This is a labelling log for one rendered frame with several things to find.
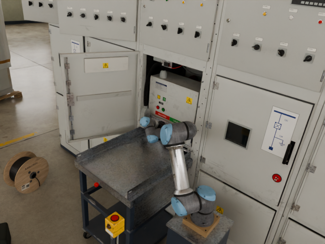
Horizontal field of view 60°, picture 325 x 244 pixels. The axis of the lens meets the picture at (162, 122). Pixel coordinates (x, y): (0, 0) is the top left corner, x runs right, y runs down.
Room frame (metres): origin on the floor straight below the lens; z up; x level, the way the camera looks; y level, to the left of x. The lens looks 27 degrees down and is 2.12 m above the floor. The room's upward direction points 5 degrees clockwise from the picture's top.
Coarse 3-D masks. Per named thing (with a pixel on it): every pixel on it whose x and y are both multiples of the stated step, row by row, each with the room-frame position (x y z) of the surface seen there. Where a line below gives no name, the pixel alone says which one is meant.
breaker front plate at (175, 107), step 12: (168, 84) 2.12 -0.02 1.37; (156, 96) 2.20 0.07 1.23; (168, 96) 2.12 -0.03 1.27; (180, 96) 2.04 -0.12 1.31; (192, 96) 1.97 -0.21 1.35; (156, 108) 2.19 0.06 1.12; (168, 108) 2.11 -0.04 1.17; (180, 108) 2.03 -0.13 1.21; (192, 108) 1.96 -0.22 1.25; (156, 120) 2.18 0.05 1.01; (168, 120) 2.10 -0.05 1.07; (180, 120) 2.02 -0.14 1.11; (192, 120) 1.95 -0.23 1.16
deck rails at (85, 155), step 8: (136, 128) 2.19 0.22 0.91; (120, 136) 2.04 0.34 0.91; (128, 136) 2.11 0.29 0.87; (136, 136) 2.16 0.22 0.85; (104, 144) 1.91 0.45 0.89; (112, 144) 1.97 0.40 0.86; (120, 144) 2.00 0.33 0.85; (80, 152) 1.73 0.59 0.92; (88, 152) 1.78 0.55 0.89; (96, 152) 1.84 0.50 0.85; (80, 160) 1.72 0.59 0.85; (168, 168) 1.67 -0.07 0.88; (152, 176) 1.54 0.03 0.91; (160, 176) 1.60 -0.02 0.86; (144, 184) 1.48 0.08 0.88; (128, 192) 1.36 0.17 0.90; (136, 192) 1.42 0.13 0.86
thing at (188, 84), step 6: (168, 72) 2.39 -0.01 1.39; (162, 78) 2.20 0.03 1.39; (168, 78) 2.21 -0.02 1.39; (174, 78) 2.23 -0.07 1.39; (180, 78) 2.24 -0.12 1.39; (186, 78) 2.26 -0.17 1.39; (174, 84) 2.09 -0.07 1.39; (180, 84) 2.10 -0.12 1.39; (186, 84) 2.11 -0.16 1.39; (192, 84) 2.12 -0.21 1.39; (198, 84) 2.14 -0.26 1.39; (192, 90) 1.98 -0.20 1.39; (198, 90) 2.00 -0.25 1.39; (198, 96) 1.94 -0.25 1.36
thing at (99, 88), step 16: (64, 64) 2.00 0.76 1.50; (80, 64) 2.06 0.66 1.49; (96, 64) 2.09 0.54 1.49; (112, 64) 2.15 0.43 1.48; (128, 64) 2.25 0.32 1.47; (64, 80) 1.97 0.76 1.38; (80, 80) 2.05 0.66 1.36; (96, 80) 2.11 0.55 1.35; (112, 80) 2.18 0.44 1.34; (128, 80) 2.25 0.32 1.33; (64, 96) 1.96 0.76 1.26; (80, 96) 2.03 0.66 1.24; (96, 96) 2.09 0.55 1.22; (112, 96) 2.16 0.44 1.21; (128, 96) 2.25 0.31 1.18; (80, 112) 2.05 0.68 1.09; (96, 112) 2.11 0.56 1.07; (112, 112) 2.18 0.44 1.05; (128, 112) 2.25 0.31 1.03; (80, 128) 2.04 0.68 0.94; (96, 128) 2.11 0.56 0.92; (112, 128) 2.18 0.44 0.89; (128, 128) 2.26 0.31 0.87
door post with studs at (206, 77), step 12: (216, 12) 1.87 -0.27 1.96; (216, 24) 1.86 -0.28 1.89; (216, 36) 1.85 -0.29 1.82; (204, 72) 1.88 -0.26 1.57; (204, 84) 1.87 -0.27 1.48; (204, 96) 1.86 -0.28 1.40; (204, 108) 1.85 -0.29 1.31; (192, 144) 1.89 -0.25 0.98; (192, 156) 1.87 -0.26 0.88; (192, 168) 1.86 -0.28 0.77; (192, 180) 1.85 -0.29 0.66
